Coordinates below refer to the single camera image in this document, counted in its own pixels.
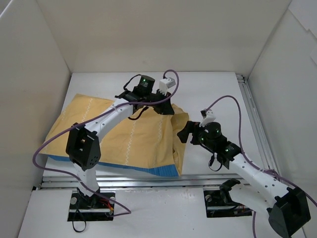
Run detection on blue yellow cartoon pillowcase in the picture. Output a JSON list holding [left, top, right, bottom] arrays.
[[46, 94, 189, 177]]

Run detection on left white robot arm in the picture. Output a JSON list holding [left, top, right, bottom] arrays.
[[66, 75, 179, 208]]

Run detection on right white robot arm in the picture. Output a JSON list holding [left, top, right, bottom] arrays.
[[177, 121, 311, 238]]

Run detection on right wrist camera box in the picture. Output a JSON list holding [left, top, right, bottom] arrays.
[[199, 109, 216, 127]]

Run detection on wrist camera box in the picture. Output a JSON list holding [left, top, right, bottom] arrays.
[[158, 78, 176, 95], [199, 109, 216, 127]]

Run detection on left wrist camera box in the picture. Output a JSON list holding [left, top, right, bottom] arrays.
[[158, 78, 176, 95]]

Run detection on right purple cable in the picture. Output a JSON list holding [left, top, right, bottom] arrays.
[[200, 95, 317, 238]]

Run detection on aluminium frame rail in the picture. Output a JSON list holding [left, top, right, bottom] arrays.
[[39, 73, 283, 190]]

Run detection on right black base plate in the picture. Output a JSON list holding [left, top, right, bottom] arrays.
[[204, 190, 252, 218]]

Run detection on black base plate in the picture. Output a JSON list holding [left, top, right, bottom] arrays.
[[67, 192, 114, 222], [204, 190, 252, 218]]

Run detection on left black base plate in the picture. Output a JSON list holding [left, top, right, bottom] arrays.
[[67, 192, 114, 222]]

